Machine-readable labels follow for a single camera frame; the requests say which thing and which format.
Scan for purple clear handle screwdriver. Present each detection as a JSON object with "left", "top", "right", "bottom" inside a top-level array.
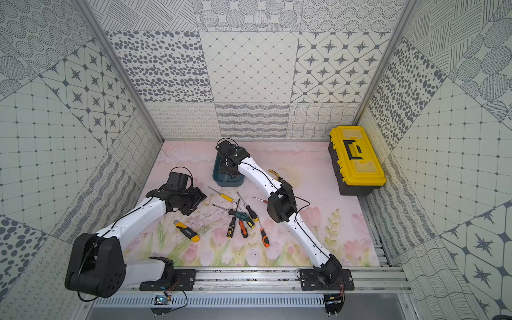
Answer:
[{"left": 253, "top": 197, "right": 268, "bottom": 204}]

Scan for yellow black toolbox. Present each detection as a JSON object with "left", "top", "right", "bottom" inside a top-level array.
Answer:
[{"left": 328, "top": 126, "right": 387, "bottom": 196}]

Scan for black yellow collar screwdriver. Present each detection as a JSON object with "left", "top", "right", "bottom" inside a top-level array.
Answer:
[{"left": 227, "top": 202, "right": 239, "bottom": 239}]

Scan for orange black handle screwdriver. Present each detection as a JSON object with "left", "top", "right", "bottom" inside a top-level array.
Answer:
[{"left": 258, "top": 219, "right": 270, "bottom": 248}]

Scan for black yellow tip screwdriver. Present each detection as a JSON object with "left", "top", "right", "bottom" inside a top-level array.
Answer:
[{"left": 237, "top": 191, "right": 259, "bottom": 221}]

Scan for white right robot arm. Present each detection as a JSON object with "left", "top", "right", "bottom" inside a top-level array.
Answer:
[{"left": 215, "top": 138, "right": 343, "bottom": 289}]

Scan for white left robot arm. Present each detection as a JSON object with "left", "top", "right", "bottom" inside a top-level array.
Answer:
[{"left": 65, "top": 167, "right": 206, "bottom": 298}]

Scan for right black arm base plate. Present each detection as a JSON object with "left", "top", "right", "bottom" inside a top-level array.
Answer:
[{"left": 296, "top": 268, "right": 355, "bottom": 291}]

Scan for orange handle short screwdriver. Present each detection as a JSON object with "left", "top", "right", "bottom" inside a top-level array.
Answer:
[{"left": 236, "top": 209, "right": 249, "bottom": 239}]

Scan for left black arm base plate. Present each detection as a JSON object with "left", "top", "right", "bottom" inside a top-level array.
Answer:
[{"left": 139, "top": 269, "right": 197, "bottom": 291}]

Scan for small yellow handle screwdriver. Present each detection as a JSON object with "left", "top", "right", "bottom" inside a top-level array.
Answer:
[{"left": 208, "top": 186, "right": 233, "bottom": 203}]

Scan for teal plastic storage box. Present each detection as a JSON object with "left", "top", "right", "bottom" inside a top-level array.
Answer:
[{"left": 212, "top": 155, "right": 245, "bottom": 187}]

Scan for black yellow utility knife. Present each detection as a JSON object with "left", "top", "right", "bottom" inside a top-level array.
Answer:
[{"left": 174, "top": 220, "right": 200, "bottom": 243}]

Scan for aluminium mounting rail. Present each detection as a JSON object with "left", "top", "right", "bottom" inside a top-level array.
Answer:
[{"left": 81, "top": 265, "right": 413, "bottom": 295}]

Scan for green black handle screwdriver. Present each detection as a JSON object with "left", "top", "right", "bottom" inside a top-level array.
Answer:
[{"left": 213, "top": 205, "right": 255, "bottom": 228}]

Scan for yellow handled needle-nose pliers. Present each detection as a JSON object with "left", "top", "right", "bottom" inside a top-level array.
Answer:
[{"left": 268, "top": 169, "right": 283, "bottom": 181}]

